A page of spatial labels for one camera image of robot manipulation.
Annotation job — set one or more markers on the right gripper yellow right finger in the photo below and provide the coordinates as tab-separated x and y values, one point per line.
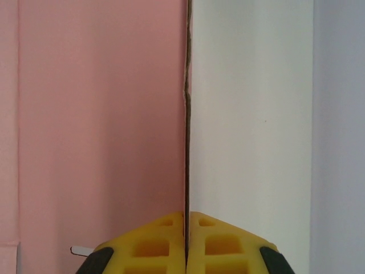
222	251

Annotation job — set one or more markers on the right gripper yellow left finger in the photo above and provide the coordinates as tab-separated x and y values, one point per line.
151	251

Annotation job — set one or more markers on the pink paper box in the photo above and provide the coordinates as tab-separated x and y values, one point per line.
99	114

